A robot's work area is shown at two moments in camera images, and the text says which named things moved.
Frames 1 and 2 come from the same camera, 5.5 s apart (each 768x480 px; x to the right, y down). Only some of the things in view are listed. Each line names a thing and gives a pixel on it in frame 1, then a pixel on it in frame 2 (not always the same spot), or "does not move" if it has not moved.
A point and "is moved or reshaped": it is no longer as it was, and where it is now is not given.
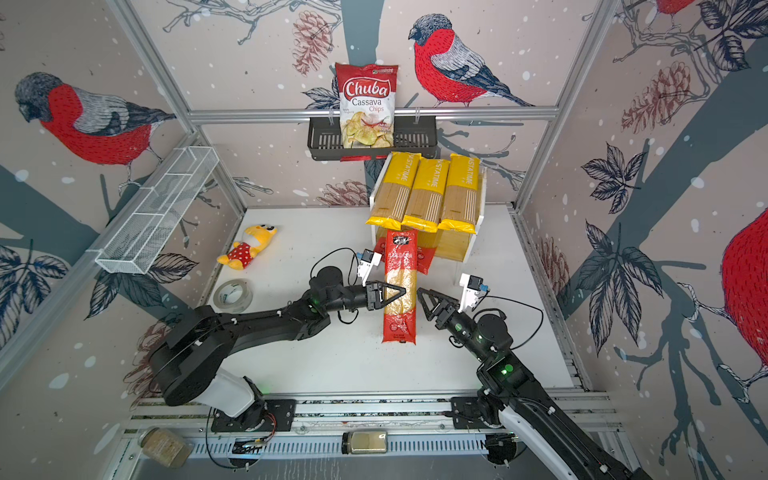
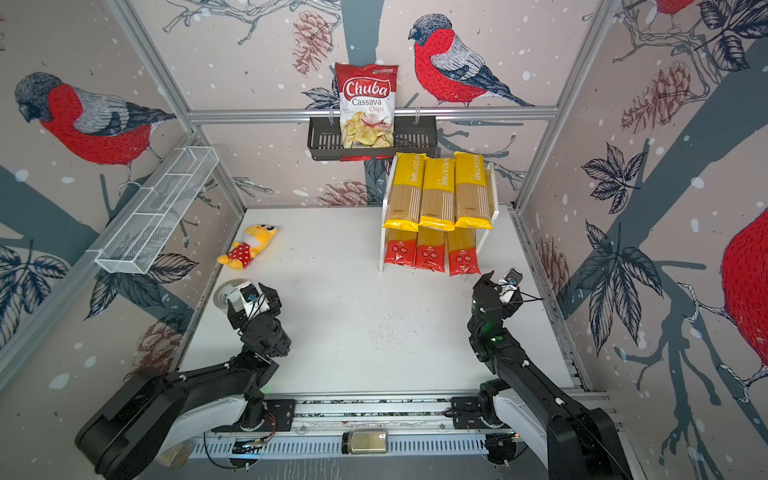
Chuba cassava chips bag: x=367 y=102 does not move
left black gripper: x=373 y=300 → x=272 y=301
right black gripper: x=446 y=313 → x=483 y=285
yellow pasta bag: x=461 y=195 is moved or reshaped
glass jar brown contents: x=162 y=448 does not move
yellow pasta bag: x=424 y=203 is moved or reshaped
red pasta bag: x=400 y=286 → x=462 y=250
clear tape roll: x=234 y=295 does not move
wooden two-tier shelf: x=447 y=245 → x=493 y=214
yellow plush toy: x=255 y=238 does not move
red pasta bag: x=381 y=248 → x=400 y=247
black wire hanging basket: x=414 y=137 does not move
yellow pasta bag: x=395 y=188 is moved or reshaped
